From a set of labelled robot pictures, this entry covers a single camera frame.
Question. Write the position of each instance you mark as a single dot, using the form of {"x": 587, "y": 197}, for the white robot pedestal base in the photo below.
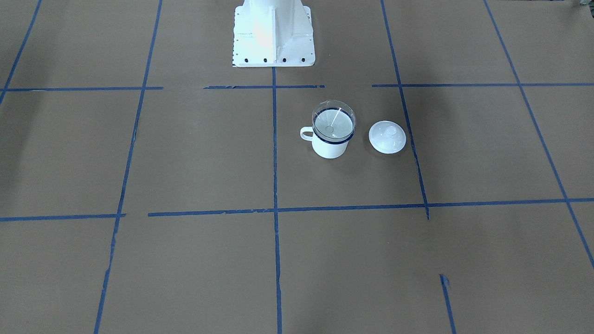
{"x": 268, "y": 33}

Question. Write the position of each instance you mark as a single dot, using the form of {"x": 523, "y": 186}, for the white mug lid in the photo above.
{"x": 387, "y": 137}

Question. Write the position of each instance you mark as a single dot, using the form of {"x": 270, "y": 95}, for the white enamel mug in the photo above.
{"x": 323, "y": 149}

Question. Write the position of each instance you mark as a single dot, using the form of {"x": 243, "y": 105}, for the clear plastic funnel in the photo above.
{"x": 334, "y": 122}

